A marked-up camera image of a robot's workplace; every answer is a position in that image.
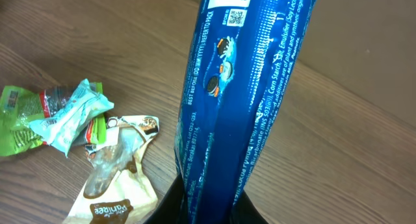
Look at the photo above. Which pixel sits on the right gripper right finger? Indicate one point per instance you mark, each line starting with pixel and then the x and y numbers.
pixel 244 212

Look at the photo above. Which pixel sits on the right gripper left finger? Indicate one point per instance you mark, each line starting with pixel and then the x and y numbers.
pixel 172 209

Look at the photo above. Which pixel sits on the beige brown snack packet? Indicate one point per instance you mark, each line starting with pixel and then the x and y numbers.
pixel 117 191

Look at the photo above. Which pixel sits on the light teal snack packet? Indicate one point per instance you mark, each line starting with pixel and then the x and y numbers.
pixel 62 129

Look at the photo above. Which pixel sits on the blue snack bar wrapper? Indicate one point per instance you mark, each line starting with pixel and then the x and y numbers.
pixel 241 58

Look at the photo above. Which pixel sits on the green snack packet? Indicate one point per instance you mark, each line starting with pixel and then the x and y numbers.
pixel 20 106

